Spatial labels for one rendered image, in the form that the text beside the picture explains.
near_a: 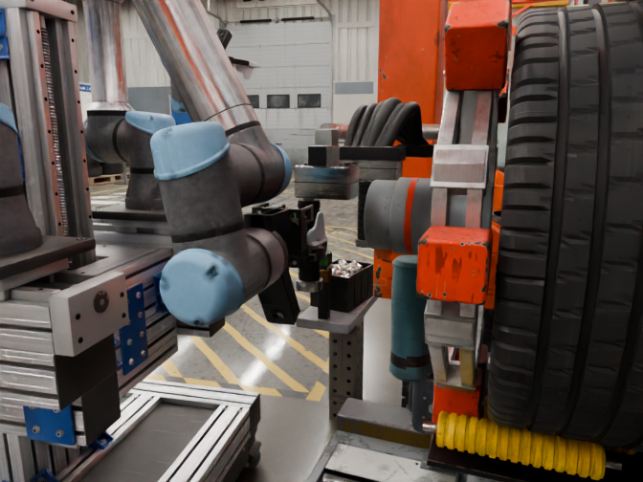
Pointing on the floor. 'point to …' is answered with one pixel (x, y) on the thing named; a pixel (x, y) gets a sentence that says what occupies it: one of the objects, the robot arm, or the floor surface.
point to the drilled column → (344, 368)
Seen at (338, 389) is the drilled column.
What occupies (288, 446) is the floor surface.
